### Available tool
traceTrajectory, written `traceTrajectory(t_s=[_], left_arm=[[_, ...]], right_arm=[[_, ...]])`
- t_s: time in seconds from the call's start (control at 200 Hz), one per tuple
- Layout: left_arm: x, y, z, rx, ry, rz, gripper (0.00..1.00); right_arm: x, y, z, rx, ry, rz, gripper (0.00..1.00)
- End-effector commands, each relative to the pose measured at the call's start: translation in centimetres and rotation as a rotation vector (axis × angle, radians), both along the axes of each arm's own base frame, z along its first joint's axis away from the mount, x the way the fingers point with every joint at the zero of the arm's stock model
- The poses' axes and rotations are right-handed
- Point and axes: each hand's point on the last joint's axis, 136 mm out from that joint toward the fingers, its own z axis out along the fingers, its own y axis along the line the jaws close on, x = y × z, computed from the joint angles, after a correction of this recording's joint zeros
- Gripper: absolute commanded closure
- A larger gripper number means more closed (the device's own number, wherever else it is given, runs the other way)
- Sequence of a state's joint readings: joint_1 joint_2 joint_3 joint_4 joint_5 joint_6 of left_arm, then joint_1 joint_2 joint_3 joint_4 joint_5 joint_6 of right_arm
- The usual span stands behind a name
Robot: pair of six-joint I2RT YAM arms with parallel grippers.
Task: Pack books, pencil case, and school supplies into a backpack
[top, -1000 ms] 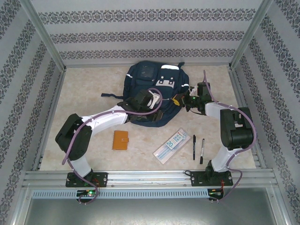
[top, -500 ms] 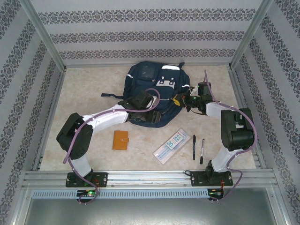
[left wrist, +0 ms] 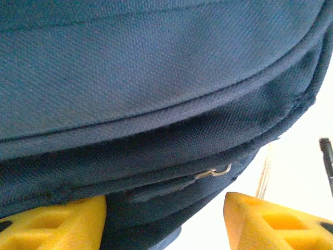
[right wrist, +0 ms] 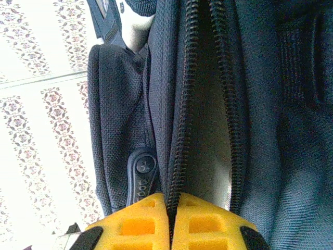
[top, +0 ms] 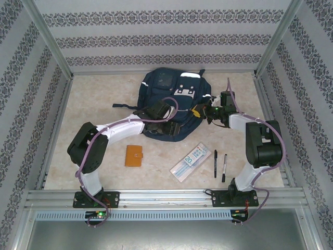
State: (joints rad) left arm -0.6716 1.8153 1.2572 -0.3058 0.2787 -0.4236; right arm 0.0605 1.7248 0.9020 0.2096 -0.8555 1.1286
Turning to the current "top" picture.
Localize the aluminium frame post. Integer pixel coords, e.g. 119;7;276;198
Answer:
254;0;305;78
22;0;74;79

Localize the aluminium back rail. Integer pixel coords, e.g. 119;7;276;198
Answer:
71;69;258;77

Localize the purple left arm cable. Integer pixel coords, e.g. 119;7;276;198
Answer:
76;96;179;228

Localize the aluminium mounting rail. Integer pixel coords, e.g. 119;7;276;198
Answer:
24;189;305;209

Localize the slotted grey cable duct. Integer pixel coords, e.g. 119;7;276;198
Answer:
34;209;249;221

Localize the black marker white label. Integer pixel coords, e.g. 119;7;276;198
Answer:
221;154;228;183

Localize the clear packaged ruler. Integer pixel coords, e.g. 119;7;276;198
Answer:
170;140;210;182

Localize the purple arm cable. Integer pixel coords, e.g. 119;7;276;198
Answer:
226;77;287;226
76;96;179;228

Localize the orange snap-button case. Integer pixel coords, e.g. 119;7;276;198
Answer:
124;145;144;168

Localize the navy blue backpack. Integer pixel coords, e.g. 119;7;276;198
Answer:
112;67;212;143

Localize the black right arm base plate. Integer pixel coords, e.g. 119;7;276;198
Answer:
212;190;259;208

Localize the grey sheet metal panel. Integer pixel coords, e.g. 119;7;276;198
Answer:
24;220;319;250

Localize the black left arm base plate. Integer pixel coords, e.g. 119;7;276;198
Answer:
72;191;121;209

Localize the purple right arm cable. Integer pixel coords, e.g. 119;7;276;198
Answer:
226;77;287;226

